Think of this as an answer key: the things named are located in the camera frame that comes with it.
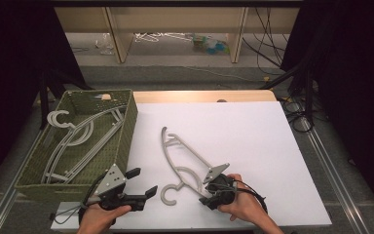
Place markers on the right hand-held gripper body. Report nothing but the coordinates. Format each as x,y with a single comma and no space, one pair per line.
220,188

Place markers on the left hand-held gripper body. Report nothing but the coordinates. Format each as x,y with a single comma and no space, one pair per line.
112,182

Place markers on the grey plastic clothes hanger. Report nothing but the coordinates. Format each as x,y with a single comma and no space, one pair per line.
87,130
175,165

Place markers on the green woven basket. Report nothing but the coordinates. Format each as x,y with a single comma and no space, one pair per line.
29,182

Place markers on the person's right hand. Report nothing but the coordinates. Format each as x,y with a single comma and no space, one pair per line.
245,206

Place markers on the person's left hand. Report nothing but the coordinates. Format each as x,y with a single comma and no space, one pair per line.
95,219

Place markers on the white board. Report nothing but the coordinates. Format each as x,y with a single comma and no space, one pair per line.
246,156

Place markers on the black stand legs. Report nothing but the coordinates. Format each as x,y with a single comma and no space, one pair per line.
45,97

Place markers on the clear plastic bag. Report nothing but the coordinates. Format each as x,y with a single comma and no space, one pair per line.
105,44

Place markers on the white hangers on floor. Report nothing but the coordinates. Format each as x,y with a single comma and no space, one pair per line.
162,36

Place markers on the colourful toys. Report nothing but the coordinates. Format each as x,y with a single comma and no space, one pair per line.
211,45

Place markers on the black curtain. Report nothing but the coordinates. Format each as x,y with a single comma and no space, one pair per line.
16,65
354,81

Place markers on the beige wooden desk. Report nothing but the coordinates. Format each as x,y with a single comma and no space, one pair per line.
175,19

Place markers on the metal floor rail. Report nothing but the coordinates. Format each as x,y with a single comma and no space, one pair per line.
3,208
334,175

